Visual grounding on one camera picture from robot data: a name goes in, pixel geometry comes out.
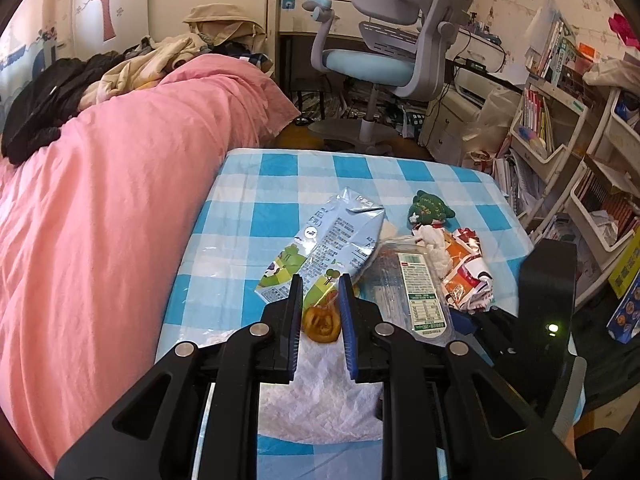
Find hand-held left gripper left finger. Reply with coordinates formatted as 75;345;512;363
54;274;304;480

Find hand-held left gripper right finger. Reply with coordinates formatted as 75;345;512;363
338;273;585;480

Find orange fruit peel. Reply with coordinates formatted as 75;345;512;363
301;302;343;345

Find blue cartoon cow milk carton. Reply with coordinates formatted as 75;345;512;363
256;186;387;307

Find clear plastic package white label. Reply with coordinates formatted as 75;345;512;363
361;237;453;347

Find colourful picture box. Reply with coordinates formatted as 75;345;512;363
606;270;640;345

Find red white snack wrapper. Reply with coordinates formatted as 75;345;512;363
439;227;497;315

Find white rolling book cart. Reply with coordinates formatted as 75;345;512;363
565;85;640;311
500;75;590;241

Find yellow box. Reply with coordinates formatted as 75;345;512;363
607;227;640;300

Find white crinkled plastic bag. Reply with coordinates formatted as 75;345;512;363
197;327;387;445

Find crumpled white paper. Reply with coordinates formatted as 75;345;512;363
411;224;453;281

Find blue checked tablecloth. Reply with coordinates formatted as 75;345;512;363
155;147;536;480

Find translucent plastic bag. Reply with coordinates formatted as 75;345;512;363
462;87;523;168

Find white drawer cabinet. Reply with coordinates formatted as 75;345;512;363
424;85;493;165

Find pink blanket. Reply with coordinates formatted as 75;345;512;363
0;54;301;478

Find white printer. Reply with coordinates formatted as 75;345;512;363
456;66;526;107

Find grey office chair blue seat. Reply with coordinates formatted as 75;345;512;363
302;0;481;156

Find stack of upright books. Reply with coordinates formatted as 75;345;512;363
525;0;583;88

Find pink flower decoration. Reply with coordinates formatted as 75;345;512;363
607;12;640;51

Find beige clothes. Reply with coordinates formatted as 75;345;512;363
77;35;211;111

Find khaki cloth bag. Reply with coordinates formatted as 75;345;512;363
182;4;268;51

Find white desk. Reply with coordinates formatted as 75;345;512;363
267;0;506;126

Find black jacket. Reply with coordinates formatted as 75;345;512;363
0;52;126;166

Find white wardrobe tree sticker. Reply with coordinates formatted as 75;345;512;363
50;0;273;61

